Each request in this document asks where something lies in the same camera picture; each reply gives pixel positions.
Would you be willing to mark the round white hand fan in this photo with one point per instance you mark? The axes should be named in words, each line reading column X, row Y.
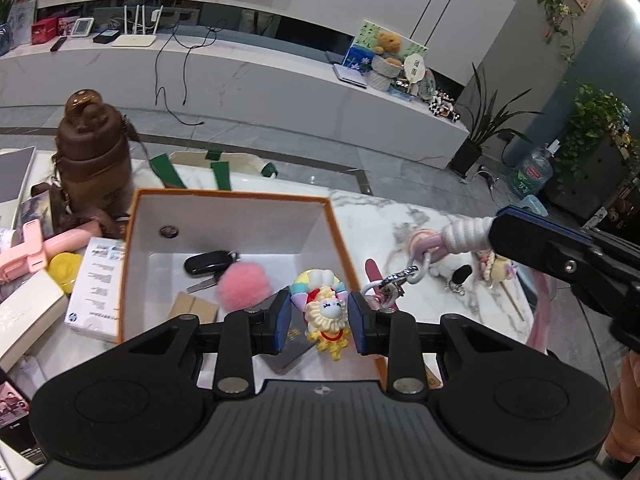
column 415, row 67

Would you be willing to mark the potted plant black pot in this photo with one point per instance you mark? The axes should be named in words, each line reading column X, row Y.
column 470, row 152

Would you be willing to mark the beige box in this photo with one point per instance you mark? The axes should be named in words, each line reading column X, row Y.
column 27, row 315

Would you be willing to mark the pink pompom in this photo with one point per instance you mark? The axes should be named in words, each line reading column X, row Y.
column 244, row 285

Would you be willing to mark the hanging vine plant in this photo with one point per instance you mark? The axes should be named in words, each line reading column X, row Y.
column 557, row 15

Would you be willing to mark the yellow round container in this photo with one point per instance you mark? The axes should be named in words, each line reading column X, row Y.
column 65, row 272

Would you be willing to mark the brown water bottle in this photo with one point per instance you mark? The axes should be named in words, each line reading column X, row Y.
column 92, row 160

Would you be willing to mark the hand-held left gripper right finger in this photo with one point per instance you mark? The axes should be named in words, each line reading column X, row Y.
column 361, row 325

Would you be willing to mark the dark cabinet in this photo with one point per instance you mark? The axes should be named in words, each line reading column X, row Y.
column 595, row 185

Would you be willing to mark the black white checkered toy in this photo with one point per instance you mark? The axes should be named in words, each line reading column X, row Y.
column 445, row 106

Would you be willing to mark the red box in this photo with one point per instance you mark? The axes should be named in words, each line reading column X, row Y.
column 44, row 30

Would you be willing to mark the white framed desk clock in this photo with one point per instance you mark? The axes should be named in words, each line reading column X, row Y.
column 82, row 27

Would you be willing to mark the black gift box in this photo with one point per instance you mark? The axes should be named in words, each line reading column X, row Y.
column 295, row 347

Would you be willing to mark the white marble TV cabinet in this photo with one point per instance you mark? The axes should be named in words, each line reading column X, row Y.
column 250, row 80

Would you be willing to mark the white printed box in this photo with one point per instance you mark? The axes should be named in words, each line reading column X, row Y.
column 95, row 295

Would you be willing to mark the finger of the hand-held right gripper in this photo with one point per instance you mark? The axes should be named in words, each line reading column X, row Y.
column 540, row 252
column 545, row 222

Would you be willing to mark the blue tin box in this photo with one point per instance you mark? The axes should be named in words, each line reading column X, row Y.
column 401, row 91

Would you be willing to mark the orange-rimmed white box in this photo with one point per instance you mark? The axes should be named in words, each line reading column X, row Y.
column 240, row 220

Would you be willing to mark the black remote control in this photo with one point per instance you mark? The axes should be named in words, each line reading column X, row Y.
column 58, row 44

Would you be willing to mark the bushy green plant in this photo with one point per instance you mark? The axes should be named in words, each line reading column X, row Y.
column 597, row 125

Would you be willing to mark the white router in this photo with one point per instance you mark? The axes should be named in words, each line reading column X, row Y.
column 132, row 39

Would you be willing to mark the person's right hand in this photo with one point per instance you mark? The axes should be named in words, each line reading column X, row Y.
column 627, row 410

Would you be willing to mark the pink handheld fan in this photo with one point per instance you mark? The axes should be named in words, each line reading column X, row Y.
column 30, row 255

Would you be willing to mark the large water jug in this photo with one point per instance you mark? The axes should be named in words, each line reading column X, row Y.
column 531, row 172

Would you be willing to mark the crocheted doll on stick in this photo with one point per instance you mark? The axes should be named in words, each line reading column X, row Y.
column 495, row 267

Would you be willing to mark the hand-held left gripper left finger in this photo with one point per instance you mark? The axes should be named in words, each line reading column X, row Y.
column 279, row 322

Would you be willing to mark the black photo booklet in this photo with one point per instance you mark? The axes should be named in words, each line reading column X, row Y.
column 17, row 420

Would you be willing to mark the small cardboard box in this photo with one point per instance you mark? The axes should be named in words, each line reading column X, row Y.
column 192, row 307

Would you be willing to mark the glass plate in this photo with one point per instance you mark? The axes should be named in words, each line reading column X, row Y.
column 427, row 85

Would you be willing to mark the black set-top box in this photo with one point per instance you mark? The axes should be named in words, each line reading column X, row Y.
column 106, row 36

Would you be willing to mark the flower painting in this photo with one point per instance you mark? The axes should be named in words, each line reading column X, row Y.
column 362, row 42

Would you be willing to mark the black car key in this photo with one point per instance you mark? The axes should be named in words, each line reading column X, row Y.
column 207, row 262

